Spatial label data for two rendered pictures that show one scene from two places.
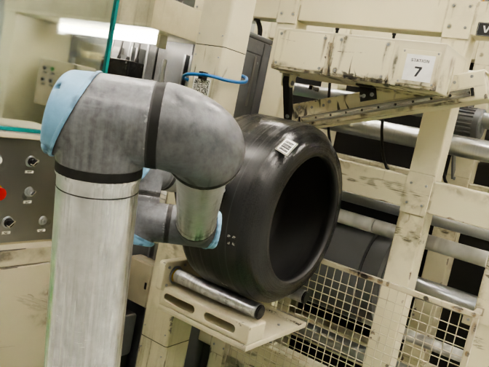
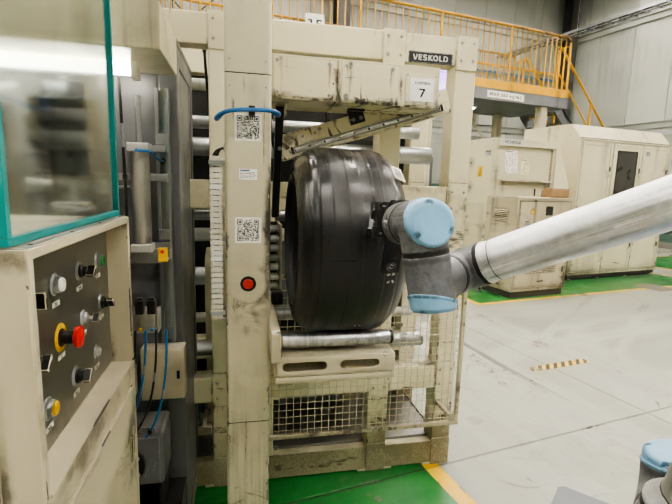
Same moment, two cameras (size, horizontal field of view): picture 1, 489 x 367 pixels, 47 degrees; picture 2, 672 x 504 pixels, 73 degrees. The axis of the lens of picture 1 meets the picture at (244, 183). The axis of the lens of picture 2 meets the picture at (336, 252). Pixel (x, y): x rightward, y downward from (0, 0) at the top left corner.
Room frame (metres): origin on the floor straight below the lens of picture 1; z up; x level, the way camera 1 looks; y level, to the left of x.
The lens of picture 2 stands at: (0.81, 0.96, 1.37)
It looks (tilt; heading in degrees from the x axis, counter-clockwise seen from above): 9 degrees down; 314
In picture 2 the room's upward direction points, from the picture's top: 2 degrees clockwise
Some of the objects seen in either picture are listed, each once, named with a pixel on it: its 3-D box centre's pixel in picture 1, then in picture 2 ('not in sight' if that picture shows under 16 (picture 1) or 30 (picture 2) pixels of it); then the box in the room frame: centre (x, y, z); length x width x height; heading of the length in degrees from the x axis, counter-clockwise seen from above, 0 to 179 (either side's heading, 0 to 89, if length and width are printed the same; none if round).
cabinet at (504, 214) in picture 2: not in sight; (525, 245); (3.07, -4.95, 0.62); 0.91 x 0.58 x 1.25; 67
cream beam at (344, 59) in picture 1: (364, 63); (350, 89); (2.00, -0.32, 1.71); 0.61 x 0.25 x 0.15; 56
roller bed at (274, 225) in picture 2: not in sight; (255, 259); (2.26, -0.08, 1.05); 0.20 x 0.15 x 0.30; 56
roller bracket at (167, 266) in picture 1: (199, 269); (272, 326); (1.92, 0.09, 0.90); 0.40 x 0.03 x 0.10; 146
